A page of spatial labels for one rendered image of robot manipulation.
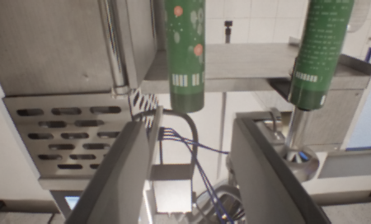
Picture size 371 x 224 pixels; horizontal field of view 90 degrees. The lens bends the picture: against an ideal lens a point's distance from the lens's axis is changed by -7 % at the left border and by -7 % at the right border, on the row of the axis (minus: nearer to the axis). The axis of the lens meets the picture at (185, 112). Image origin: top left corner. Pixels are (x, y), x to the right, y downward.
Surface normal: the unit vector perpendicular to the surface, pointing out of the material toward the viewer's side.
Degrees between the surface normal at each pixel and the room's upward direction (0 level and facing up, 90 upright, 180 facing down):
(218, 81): 90
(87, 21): 90
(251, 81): 90
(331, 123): 90
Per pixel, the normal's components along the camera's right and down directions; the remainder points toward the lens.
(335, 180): 0.00, 0.48
